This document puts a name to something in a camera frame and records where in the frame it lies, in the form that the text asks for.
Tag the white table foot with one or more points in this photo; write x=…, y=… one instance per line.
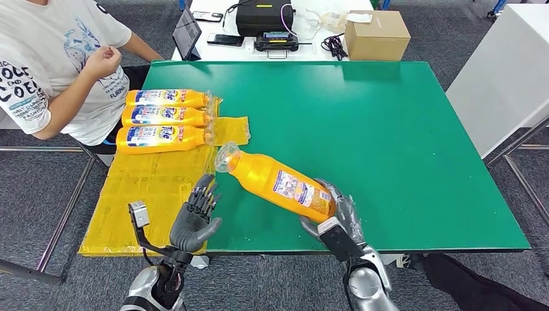
x=199, y=262
x=388, y=259

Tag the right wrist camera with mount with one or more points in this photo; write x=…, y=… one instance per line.
x=339, y=238

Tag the person's right hand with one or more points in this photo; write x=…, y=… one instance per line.
x=103, y=62

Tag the yellow taped cardboard mat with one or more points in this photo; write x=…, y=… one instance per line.
x=150, y=193

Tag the clear plastic bag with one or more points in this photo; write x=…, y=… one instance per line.
x=333, y=20

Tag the black remote controller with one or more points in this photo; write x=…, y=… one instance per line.
x=276, y=42

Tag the white desk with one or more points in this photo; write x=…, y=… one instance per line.
x=223, y=52

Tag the orange detergent bottle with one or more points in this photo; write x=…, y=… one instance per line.
x=193, y=138
x=193, y=116
x=266, y=176
x=193, y=98

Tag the person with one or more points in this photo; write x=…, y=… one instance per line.
x=43, y=56

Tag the person's leg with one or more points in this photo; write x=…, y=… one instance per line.
x=472, y=292

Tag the white table with metal legs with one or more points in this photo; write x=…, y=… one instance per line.
x=502, y=77
x=43, y=149

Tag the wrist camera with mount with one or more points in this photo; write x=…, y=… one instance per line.
x=339, y=238
x=139, y=214

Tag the black carry bag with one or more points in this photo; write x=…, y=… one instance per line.
x=264, y=18

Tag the white paper sheet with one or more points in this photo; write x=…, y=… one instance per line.
x=359, y=17

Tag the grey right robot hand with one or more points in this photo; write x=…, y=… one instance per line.
x=347, y=214

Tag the brown cardboard box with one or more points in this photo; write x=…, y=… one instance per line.
x=376, y=37

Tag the black smartphone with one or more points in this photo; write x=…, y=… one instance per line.
x=207, y=16
x=225, y=40

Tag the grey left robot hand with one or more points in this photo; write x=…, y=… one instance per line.
x=193, y=223

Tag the dark tablet on stand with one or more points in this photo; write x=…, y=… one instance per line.
x=186, y=34

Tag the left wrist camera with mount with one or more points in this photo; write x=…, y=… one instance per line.
x=139, y=214

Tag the person's right forearm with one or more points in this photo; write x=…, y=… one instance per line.
x=68, y=103

